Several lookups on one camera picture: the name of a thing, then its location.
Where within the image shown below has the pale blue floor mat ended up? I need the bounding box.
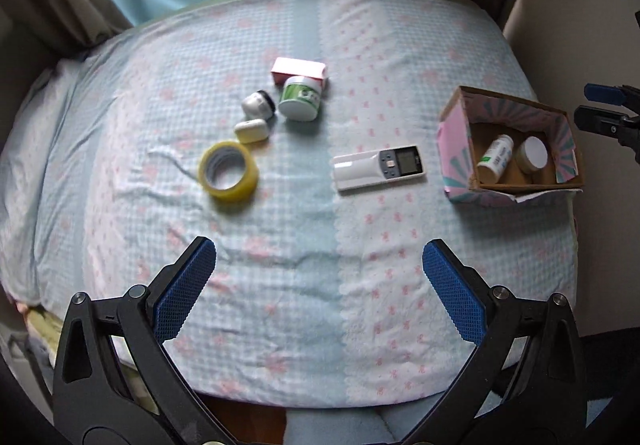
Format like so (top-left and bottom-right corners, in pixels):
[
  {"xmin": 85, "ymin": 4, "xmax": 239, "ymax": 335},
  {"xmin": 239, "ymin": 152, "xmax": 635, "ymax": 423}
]
[{"xmin": 284, "ymin": 406, "xmax": 418, "ymax": 445}]

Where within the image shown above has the green and white jar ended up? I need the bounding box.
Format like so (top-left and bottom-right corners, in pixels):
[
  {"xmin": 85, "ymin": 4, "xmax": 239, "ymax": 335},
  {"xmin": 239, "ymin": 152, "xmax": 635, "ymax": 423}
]
[{"xmin": 278, "ymin": 75, "xmax": 323, "ymax": 122}]

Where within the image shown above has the pink rectangular box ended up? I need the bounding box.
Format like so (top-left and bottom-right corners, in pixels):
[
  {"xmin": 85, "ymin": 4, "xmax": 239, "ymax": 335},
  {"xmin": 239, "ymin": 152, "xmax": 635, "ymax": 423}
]
[{"xmin": 270, "ymin": 57, "xmax": 330, "ymax": 89}]

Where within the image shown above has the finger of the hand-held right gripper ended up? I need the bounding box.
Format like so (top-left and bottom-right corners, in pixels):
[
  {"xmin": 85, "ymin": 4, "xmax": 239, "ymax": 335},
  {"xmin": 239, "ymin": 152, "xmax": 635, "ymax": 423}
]
[
  {"xmin": 584, "ymin": 83, "xmax": 640, "ymax": 110},
  {"xmin": 573, "ymin": 106, "xmax": 640, "ymax": 148}
]

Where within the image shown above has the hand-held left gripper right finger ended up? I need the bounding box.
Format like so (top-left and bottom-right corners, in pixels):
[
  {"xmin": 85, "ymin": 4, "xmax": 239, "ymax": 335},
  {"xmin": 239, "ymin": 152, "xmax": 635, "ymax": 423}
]
[{"xmin": 400, "ymin": 238, "xmax": 587, "ymax": 441}]

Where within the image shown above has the white remote control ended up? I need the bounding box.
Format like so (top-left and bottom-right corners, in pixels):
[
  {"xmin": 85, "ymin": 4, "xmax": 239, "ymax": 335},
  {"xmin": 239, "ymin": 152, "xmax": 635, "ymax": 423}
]
[{"xmin": 332, "ymin": 145, "xmax": 427, "ymax": 196}]

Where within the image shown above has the floral pillow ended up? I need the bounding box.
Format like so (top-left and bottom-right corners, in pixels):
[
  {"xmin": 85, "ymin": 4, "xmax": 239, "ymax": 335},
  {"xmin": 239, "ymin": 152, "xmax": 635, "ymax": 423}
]
[{"xmin": 0, "ymin": 57, "xmax": 118, "ymax": 308}]

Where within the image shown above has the pink paper-covered cardboard box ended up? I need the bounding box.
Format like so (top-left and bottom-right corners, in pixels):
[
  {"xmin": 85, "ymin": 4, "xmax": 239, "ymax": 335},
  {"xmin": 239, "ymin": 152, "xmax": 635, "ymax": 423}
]
[{"xmin": 438, "ymin": 86, "xmax": 586, "ymax": 206}]

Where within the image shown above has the blue pink floral bedsheet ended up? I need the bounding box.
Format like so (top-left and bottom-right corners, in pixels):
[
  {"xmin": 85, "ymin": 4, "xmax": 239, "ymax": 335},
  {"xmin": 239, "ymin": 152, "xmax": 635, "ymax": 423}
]
[{"xmin": 0, "ymin": 0, "xmax": 581, "ymax": 411}]

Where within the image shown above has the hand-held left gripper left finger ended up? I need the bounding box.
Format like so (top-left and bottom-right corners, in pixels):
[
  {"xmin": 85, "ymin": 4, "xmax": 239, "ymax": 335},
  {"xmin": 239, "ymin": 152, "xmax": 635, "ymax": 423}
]
[{"xmin": 52, "ymin": 236, "xmax": 236, "ymax": 441}]

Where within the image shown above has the brown jar with white lid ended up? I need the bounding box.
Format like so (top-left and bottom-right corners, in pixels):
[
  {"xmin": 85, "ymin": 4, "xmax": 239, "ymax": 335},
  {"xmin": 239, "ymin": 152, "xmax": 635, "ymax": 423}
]
[{"xmin": 515, "ymin": 137, "xmax": 549, "ymax": 175}]

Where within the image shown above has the yellow tape roll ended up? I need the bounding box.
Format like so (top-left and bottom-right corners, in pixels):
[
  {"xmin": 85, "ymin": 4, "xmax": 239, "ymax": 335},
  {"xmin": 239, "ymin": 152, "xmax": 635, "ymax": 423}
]
[{"xmin": 198, "ymin": 141, "xmax": 260, "ymax": 201}]

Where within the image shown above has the white pill bottle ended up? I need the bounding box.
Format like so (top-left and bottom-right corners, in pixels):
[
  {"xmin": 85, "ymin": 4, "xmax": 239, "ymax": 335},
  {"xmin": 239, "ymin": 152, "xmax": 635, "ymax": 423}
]
[{"xmin": 476, "ymin": 134, "xmax": 514, "ymax": 184}]

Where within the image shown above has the white earbuds case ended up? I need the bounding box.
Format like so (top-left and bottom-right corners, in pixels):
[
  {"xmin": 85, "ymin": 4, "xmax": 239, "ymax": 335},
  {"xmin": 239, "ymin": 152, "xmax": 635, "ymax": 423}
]
[{"xmin": 234, "ymin": 119, "xmax": 271, "ymax": 144}]

